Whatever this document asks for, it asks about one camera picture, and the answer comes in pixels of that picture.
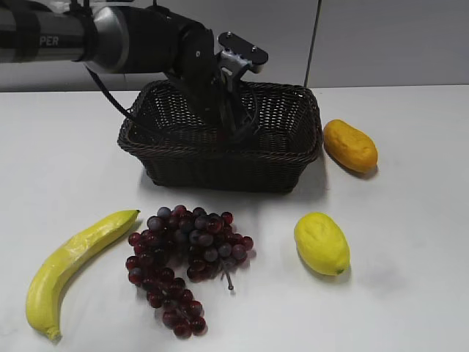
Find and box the orange yellow mango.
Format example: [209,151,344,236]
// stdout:
[323,120,378,174]

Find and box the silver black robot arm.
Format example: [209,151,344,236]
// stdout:
[1,1,268,143]

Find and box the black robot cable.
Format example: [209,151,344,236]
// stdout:
[85,65,155,129]

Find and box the yellow banana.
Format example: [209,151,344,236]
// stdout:
[26,210,140,342]

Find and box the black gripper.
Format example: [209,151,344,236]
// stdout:
[166,51,262,142]

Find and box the purple red grape bunch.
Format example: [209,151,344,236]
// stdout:
[125,205,254,339]

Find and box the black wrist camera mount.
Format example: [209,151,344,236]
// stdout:
[218,32,269,73]

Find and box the black woven wicker basket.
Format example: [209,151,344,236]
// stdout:
[118,81,322,193]

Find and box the yellow lemon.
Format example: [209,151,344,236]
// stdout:
[294,212,350,276]

